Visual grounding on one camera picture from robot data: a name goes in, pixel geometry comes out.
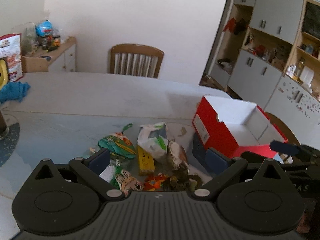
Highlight blue round toy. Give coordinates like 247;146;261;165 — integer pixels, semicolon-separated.
36;20;53;37

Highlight white green plastic bag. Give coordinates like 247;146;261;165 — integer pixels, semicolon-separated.
137;122;169;163

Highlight white wooden wall cabinet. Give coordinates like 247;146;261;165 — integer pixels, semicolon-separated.
209;0;319;134

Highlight red orange flower toy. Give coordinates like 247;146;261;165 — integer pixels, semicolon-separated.
144;173;169;191

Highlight red white snack bag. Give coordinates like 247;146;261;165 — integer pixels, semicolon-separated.
1;34;23;82

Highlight wooden white sideboard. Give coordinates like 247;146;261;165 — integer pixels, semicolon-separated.
21;37;76;73

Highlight green patterned pouch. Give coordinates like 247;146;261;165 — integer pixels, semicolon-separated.
98;124;137;160

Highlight red white cardboard box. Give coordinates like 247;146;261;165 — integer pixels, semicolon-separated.
193;95;288;158

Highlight wooden chair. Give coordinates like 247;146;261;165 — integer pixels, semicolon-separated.
109;43;165;79
265;112;302;164

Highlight brown crinkled wrapper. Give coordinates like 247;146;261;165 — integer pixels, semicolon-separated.
167;141;189;170

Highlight brown glass jar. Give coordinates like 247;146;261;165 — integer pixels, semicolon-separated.
0;111;10;140

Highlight blue cloth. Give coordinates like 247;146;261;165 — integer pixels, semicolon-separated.
0;82;31;103

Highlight beige bunny face plush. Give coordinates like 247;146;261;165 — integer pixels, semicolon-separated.
110;167;144;196

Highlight yellow small box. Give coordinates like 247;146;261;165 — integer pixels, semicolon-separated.
137;146;155;176

